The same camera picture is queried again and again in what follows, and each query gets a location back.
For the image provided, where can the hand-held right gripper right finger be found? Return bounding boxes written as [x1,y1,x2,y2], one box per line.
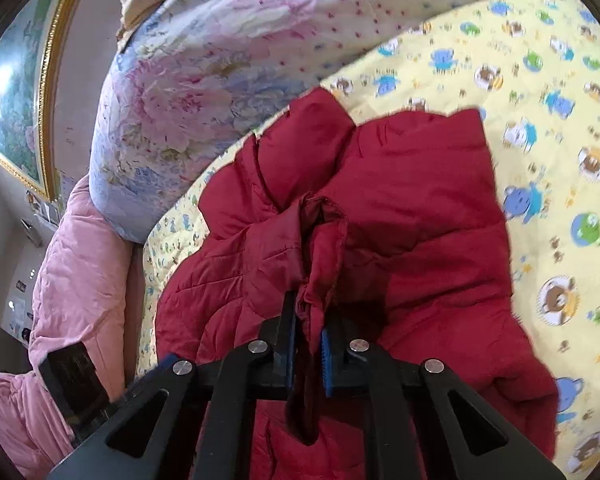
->
[320,305,567,480]

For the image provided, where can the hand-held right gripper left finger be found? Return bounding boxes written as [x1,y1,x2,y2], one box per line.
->
[45,290,298,480]

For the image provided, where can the red quilted jacket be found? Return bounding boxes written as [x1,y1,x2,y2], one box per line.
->
[155,86,561,480]

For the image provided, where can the pink quilt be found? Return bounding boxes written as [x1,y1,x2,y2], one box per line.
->
[0,175,146,480]

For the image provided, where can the floral print quilt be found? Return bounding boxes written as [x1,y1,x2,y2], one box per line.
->
[89,0,566,246]

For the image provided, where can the gold framed painting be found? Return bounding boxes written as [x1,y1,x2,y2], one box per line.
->
[0,0,101,201]

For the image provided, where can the yellow cartoon print bedsheet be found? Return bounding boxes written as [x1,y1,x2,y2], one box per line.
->
[135,0,600,476]

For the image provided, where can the small wall pictures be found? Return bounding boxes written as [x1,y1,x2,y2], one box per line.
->
[22,189,62,247]

